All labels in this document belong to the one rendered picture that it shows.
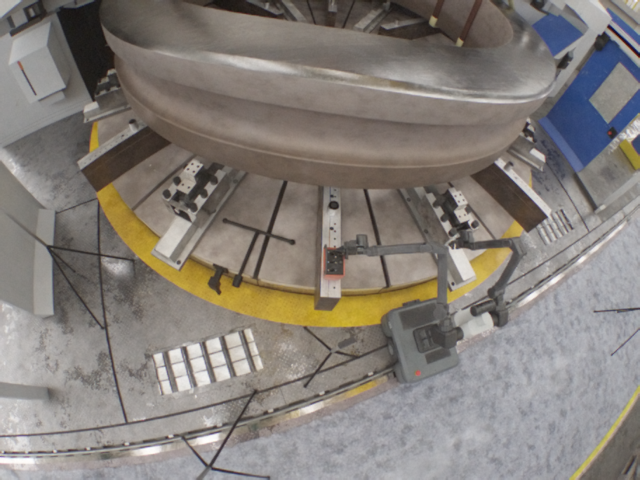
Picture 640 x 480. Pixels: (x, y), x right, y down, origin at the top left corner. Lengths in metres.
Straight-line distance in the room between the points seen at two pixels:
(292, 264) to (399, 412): 1.57
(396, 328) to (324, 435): 1.07
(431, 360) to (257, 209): 1.95
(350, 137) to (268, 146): 0.53
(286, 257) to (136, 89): 1.93
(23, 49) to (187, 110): 2.87
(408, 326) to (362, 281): 0.54
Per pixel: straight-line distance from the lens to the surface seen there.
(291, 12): 5.69
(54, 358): 3.43
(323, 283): 2.06
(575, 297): 4.55
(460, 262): 2.79
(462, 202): 2.59
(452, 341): 1.91
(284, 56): 1.68
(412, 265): 2.72
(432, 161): 2.29
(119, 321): 3.04
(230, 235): 2.62
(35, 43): 4.49
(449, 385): 3.03
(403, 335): 2.58
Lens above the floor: 2.62
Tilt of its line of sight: 63 degrees down
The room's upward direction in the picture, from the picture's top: 16 degrees clockwise
